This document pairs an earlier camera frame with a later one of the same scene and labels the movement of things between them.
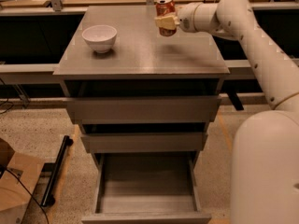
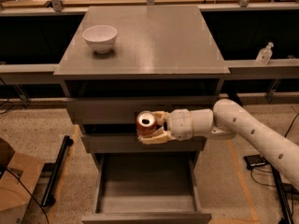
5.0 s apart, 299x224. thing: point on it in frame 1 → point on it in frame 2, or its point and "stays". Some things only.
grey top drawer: x=141 y=110 stays
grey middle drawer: x=142 y=143 stays
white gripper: x=185 y=19 → x=179 y=124
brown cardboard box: x=14 y=198 stays
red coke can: x=165 y=7 → x=146 y=122
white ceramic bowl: x=100 y=37 stays
